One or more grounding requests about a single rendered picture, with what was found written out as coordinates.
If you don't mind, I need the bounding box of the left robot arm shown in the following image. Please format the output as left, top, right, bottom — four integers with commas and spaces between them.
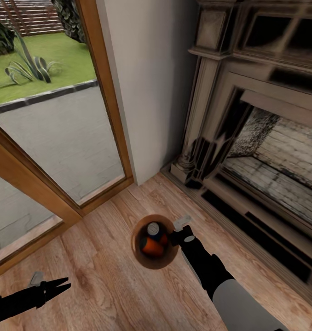
0, 271, 71, 321

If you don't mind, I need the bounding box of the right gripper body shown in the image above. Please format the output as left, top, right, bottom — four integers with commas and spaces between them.
168, 225, 193, 247

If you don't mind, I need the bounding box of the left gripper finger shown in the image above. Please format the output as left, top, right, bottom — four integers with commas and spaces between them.
44, 277, 69, 290
43, 283, 71, 305

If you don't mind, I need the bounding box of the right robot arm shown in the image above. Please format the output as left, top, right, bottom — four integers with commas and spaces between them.
168, 215, 290, 331

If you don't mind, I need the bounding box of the trash can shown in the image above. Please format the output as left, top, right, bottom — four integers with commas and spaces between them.
131, 214, 179, 270

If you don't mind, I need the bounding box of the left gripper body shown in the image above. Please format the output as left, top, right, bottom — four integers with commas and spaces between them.
11, 281, 45, 317

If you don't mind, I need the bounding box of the can of soda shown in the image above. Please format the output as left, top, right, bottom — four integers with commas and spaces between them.
159, 232, 168, 245
147, 222, 162, 241
139, 236, 168, 258

